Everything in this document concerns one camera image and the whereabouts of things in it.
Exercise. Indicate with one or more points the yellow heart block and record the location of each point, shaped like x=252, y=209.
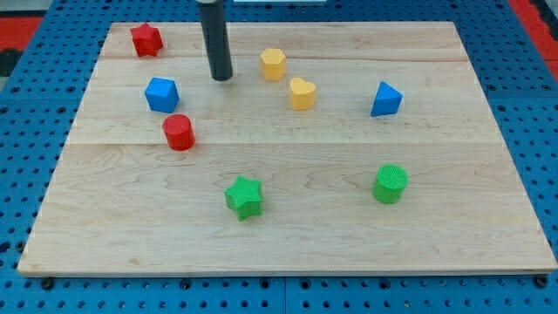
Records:
x=302, y=94

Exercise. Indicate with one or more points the green cylinder block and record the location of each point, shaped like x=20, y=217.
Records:
x=390, y=183

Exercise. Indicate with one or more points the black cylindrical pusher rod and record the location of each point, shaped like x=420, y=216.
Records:
x=215, y=32

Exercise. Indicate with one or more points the red cylinder block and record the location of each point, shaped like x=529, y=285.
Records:
x=179, y=132

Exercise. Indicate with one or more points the light wooden board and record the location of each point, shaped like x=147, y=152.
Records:
x=122, y=203

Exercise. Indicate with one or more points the blue triangle block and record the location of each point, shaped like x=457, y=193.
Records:
x=387, y=100

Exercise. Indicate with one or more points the red star block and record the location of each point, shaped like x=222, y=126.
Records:
x=146, y=40

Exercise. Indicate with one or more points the blue cube block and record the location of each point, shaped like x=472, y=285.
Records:
x=162, y=95

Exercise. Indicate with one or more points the yellow hexagon block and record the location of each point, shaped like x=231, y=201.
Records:
x=273, y=64

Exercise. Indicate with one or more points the green star block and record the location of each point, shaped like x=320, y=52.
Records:
x=244, y=197

